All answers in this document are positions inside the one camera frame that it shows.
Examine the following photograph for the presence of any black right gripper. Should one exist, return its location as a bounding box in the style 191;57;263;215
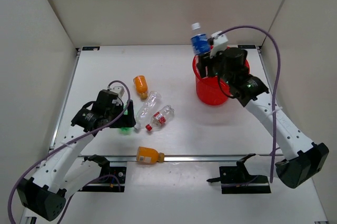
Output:
197;47;234;85

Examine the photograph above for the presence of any green plastic soda bottle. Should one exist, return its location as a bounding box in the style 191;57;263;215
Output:
119;110;132;134

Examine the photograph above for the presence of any blue label water bottle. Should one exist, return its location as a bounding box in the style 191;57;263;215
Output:
191;23;211;55

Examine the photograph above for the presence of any clear bottle red label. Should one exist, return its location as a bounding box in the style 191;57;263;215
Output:
145;105;174;132

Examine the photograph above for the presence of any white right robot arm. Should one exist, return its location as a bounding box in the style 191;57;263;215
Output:
195;47;329;189

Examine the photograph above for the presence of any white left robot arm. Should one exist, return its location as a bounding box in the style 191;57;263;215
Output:
16;86;135;221

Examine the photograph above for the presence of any red mesh plastic bin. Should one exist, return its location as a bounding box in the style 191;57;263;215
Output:
192;47;238;106

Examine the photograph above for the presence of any large clear plastic bottle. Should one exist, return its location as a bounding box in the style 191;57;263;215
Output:
134;91;162;131

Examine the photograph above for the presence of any orange juice bottle near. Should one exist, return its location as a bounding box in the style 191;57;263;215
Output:
136;147;165;165

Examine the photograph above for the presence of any orange juice bottle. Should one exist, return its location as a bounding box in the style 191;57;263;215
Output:
133;75;148;100
136;147;165;165

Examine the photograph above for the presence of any orange juice bottle far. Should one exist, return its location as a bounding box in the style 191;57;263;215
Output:
133;75;148;100

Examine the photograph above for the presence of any dark label sticker right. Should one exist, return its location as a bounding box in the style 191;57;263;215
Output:
237;45;256;49

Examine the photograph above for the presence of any dark label sticker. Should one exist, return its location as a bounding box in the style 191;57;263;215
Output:
237;45;256;49
82;46;100;51

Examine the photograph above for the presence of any dark label sticker left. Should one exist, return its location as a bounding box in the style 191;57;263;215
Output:
82;46;100;51

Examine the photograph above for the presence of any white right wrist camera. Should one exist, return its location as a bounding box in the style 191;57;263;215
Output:
209;31;229;58

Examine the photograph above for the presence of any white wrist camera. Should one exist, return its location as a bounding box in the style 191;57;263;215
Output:
107;86;125;101
209;31;229;58

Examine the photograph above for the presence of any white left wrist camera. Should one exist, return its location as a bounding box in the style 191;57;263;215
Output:
107;86;125;101

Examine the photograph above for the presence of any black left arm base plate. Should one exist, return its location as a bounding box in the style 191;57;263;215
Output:
79;162;127;193

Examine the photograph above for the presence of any aluminium table left rail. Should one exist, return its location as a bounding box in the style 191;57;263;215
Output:
48;47;82;151

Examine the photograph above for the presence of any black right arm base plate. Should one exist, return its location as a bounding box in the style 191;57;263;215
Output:
206;154;271;195

